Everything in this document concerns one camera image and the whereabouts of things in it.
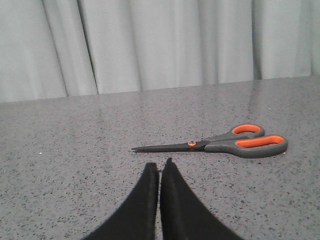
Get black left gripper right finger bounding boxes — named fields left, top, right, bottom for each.
left=160, top=158, right=241, bottom=240

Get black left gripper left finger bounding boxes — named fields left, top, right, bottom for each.
left=85, top=162, right=159, bottom=240

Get grey and orange scissors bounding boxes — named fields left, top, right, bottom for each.
left=132, top=124, right=288, bottom=159

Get white pleated curtain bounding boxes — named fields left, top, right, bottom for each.
left=0, top=0, right=320, bottom=102

